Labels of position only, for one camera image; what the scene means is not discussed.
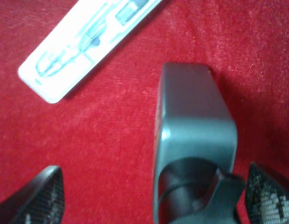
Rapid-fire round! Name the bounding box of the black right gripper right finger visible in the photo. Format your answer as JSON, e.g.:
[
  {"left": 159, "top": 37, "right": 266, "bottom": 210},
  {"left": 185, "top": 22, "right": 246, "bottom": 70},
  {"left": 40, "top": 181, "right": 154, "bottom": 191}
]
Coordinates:
[{"left": 245, "top": 162, "right": 289, "bottom": 224}]

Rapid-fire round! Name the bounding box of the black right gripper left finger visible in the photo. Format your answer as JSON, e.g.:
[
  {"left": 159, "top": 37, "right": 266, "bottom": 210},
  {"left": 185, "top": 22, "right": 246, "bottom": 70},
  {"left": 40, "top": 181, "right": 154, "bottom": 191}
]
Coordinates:
[{"left": 0, "top": 165, "right": 65, "bottom": 224}]

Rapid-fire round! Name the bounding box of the dark grey square bottle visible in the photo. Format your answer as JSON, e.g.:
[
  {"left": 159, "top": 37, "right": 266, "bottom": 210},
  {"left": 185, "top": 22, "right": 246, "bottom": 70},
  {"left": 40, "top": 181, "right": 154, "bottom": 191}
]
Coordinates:
[{"left": 152, "top": 62, "right": 245, "bottom": 224}]

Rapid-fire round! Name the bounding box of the red table cloth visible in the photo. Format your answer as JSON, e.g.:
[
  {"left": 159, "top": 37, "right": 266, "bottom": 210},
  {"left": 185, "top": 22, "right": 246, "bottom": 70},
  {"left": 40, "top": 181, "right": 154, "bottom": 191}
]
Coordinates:
[{"left": 0, "top": 0, "right": 289, "bottom": 224}]

